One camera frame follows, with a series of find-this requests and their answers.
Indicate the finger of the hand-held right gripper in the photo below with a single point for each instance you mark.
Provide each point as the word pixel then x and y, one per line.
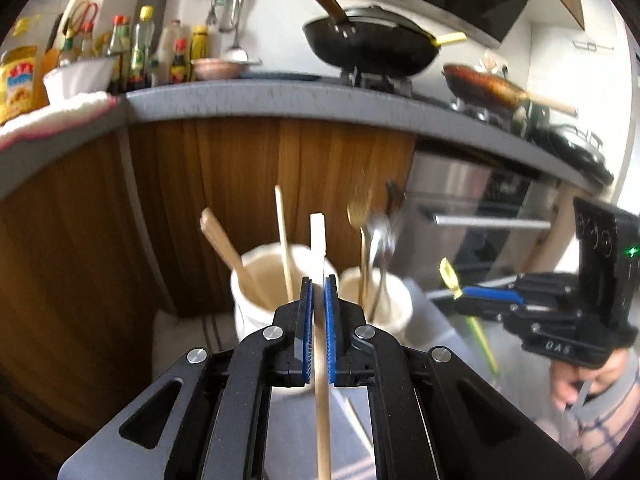
pixel 485 311
pixel 492 294

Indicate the grey speckled countertop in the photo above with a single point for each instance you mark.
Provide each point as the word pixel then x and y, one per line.
pixel 250 102

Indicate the blue plaid tablecloth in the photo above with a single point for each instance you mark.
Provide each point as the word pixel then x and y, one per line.
pixel 435 330

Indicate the black wok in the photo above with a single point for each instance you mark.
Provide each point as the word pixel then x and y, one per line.
pixel 370 40

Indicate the yellow spatula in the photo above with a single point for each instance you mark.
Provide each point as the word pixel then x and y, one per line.
pixel 450 38

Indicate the wooden kitchen cabinet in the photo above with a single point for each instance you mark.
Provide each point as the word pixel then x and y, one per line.
pixel 225 160

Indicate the metal wall rack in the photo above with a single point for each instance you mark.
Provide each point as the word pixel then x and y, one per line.
pixel 592 46

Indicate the red cap sauce bottle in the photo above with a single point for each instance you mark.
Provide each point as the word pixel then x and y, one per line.
pixel 118 45
pixel 179 62

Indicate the white bowl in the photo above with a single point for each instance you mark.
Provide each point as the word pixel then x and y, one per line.
pixel 80 77

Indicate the gas stove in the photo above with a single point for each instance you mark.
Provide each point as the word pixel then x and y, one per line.
pixel 375 80

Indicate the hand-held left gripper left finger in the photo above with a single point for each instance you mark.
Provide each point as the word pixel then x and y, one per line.
pixel 306 330

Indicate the copper bowl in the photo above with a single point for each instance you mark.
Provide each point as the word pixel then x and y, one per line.
pixel 215 67

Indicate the cream floral ceramic utensil holder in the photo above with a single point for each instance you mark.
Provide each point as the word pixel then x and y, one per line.
pixel 250 310

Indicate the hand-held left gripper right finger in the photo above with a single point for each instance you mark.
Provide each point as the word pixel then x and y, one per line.
pixel 331 330

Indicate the person's right forearm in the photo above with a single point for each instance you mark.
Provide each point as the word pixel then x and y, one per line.
pixel 610 420

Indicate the black lidded pot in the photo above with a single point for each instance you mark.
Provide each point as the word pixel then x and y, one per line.
pixel 575 152

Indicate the small red cap bottle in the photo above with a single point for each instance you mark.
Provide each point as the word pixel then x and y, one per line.
pixel 87 40

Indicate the stainless steel oven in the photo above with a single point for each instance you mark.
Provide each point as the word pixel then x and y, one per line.
pixel 450 185

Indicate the yellow cap clear bottle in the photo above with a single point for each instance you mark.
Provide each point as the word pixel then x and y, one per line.
pixel 141 45

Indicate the wooden spoon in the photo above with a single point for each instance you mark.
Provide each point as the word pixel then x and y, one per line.
pixel 209 217

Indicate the flower-tipped metal spoon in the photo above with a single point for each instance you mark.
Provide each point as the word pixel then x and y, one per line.
pixel 384 280

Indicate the yellow jar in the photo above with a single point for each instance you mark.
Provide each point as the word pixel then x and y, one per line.
pixel 17 85

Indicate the person's right hand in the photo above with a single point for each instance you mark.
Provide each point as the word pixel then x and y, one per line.
pixel 567 385

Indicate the white towel red trim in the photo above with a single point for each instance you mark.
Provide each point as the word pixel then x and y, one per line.
pixel 55 115

